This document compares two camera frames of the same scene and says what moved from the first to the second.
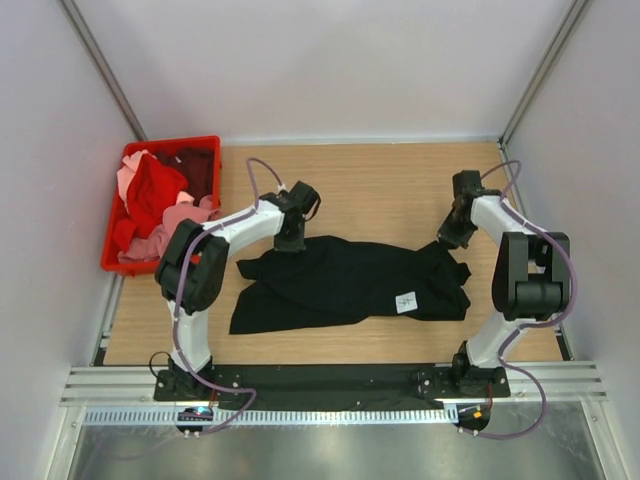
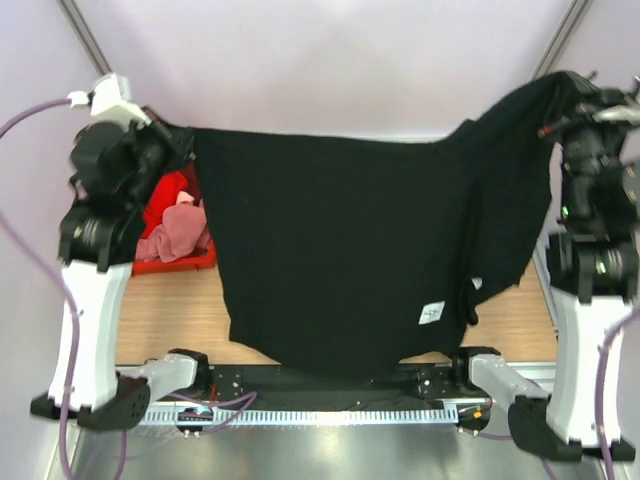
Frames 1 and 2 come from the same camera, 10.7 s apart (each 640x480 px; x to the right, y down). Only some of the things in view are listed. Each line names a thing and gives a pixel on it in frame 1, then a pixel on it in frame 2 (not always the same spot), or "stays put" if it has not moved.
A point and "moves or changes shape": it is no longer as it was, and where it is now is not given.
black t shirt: (335, 281) moves or changes shape
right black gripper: (454, 240) to (581, 100)
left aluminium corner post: (81, 27) stays put
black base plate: (300, 386) stays put
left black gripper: (291, 246) to (177, 143)
